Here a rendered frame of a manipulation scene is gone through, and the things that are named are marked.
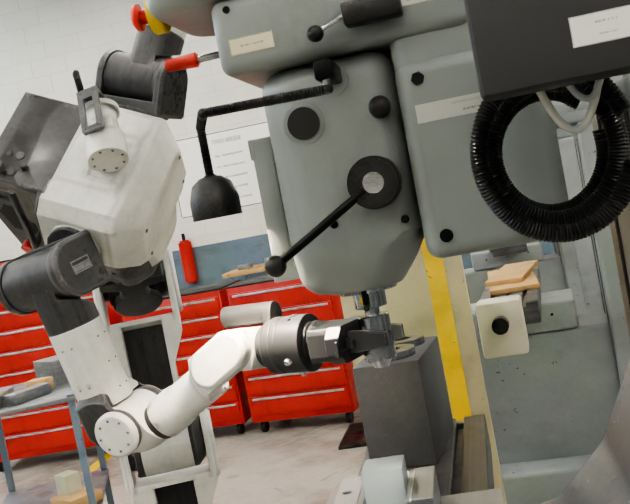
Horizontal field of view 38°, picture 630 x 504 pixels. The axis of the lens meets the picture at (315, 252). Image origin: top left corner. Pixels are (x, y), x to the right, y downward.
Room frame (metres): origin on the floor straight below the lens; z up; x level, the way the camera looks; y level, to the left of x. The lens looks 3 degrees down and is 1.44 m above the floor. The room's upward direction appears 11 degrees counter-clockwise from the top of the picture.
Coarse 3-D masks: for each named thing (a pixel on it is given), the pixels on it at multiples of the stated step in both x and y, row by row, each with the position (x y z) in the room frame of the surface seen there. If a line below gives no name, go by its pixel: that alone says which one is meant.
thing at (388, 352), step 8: (360, 328) 1.33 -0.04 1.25; (368, 328) 1.32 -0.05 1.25; (376, 328) 1.31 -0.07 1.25; (384, 328) 1.32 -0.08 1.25; (392, 336) 1.33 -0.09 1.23; (392, 344) 1.32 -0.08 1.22; (368, 352) 1.32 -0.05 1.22; (376, 352) 1.31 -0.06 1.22; (384, 352) 1.31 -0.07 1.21; (392, 352) 1.32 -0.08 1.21; (368, 360) 1.32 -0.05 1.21; (376, 360) 1.31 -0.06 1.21
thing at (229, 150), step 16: (240, 128) 10.60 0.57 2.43; (256, 128) 10.57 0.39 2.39; (192, 144) 10.71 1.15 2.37; (208, 144) 10.68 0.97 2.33; (224, 144) 10.64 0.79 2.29; (240, 144) 10.61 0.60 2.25; (192, 160) 10.72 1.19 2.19; (224, 160) 10.65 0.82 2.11; (240, 160) 10.62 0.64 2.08; (192, 176) 10.73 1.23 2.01; (224, 176) 10.66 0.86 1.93; (240, 176) 10.62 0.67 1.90; (256, 176) 10.59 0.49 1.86; (240, 192) 10.63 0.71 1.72; (256, 192) 10.60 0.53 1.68
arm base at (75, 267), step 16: (64, 240) 1.50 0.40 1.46; (80, 240) 1.53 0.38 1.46; (48, 256) 1.48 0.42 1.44; (64, 256) 1.49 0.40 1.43; (80, 256) 1.52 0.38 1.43; (96, 256) 1.55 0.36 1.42; (0, 272) 1.54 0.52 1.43; (48, 272) 1.48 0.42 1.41; (64, 272) 1.48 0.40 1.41; (80, 272) 1.51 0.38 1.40; (96, 272) 1.54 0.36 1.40; (0, 288) 1.53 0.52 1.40; (64, 288) 1.47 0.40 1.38; (80, 288) 1.50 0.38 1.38; (96, 288) 1.53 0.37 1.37
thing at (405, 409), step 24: (408, 336) 1.75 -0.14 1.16; (432, 336) 1.78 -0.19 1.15; (408, 360) 1.58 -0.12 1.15; (432, 360) 1.69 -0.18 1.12; (360, 384) 1.60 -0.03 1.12; (384, 384) 1.59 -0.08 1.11; (408, 384) 1.58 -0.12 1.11; (432, 384) 1.65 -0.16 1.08; (360, 408) 1.61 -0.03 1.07; (384, 408) 1.59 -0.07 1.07; (408, 408) 1.58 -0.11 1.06; (432, 408) 1.61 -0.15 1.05; (384, 432) 1.60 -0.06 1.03; (408, 432) 1.58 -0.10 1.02; (432, 432) 1.58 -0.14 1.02; (384, 456) 1.60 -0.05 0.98; (408, 456) 1.59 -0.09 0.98; (432, 456) 1.57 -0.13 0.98
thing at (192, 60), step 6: (186, 54) 1.47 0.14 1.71; (192, 54) 1.47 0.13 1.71; (204, 54) 1.47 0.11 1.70; (210, 54) 1.46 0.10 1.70; (216, 54) 1.46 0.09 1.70; (168, 60) 1.48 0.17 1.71; (174, 60) 1.47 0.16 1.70; (180, 60) 1.47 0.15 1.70; (186, 60) 1.47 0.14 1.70; (192, 60) 1.46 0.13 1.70; (198, 60) 1.47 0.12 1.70; (204, 60) 1.47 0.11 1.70; (168, 66) 1.47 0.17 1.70; (174, 66) 1.47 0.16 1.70; (180, 66) 1.47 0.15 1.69; (186, 66) 1.47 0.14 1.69; (192, 66) 1.47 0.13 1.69; (198, 66) 1.48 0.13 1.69
